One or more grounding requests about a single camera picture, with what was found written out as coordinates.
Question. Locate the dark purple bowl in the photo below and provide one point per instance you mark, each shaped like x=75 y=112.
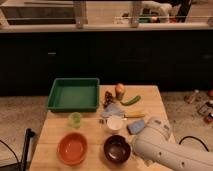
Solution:
x=116 y=149

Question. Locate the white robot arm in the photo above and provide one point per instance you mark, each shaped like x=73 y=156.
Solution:
x=153 y=143

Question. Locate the green plastic tray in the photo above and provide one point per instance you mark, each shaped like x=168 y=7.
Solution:
x=74 y=95

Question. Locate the orange yellow bottle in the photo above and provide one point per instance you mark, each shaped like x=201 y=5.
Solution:
x=119 y=91

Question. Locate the dark grape bunch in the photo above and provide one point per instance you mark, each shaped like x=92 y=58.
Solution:
x=108 y=98

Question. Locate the grey blue cloth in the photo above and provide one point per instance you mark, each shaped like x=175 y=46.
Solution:
x=112 y=109

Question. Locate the green cucumber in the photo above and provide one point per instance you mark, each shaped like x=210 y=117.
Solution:
x=131 y=101

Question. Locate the white cup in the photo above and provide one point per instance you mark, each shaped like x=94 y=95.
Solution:
x=114 y=124

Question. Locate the green plastic cup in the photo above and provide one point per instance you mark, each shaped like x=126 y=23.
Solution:
x=75 y=119

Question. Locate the blue sponge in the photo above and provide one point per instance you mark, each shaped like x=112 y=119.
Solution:
x=136 y=127

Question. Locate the orange bowl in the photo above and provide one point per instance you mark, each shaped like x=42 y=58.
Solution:
x=72 y=149

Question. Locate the yellow handled knife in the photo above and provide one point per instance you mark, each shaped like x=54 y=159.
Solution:
x=134 y=114

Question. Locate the black chair frame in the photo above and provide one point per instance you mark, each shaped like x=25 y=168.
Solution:
x=22 y=163

